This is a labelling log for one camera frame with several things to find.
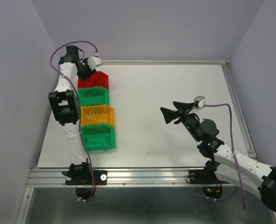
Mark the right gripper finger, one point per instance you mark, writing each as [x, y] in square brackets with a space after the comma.
[184, 107]
[170, 115]

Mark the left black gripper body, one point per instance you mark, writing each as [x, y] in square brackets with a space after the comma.
[85, 72]

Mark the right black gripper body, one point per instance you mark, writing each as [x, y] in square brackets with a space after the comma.
[191, 122]

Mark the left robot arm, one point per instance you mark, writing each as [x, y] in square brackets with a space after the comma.
[66, 110]

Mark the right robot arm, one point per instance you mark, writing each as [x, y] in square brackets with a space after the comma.
[225, 163]

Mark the red plastic bin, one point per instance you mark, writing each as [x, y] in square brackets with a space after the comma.
[99, 79]

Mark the far green plastic bin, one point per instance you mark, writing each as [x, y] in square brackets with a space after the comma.
[93, 96]

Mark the green plastic bin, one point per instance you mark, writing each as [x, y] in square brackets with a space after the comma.
[99, 138]
[93, 96]

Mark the yellow plastic bin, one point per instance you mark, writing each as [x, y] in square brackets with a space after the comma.
[97, 115]

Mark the near green plastic bin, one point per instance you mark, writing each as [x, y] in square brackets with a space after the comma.
[99, 138]

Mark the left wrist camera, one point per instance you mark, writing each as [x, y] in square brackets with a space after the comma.
[94, 62]

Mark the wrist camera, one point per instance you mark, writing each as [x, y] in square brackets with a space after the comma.
[198, 103]
[94, 62]

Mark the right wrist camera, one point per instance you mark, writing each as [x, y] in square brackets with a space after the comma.
[198, 103]

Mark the aluminium right side rail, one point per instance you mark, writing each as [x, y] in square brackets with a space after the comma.
[239, 113]

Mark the aluminium rail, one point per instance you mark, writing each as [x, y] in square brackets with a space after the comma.
[239, 113]
[153, 177]
[145, 62]

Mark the aluminium back rail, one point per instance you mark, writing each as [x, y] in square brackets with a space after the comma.
[145, 62]

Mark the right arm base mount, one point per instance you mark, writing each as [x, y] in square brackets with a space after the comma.
[212, 187]

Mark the aluminium front rail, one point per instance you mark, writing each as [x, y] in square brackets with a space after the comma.
[153, 177]

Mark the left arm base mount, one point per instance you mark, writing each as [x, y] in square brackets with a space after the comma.
[85, 189]

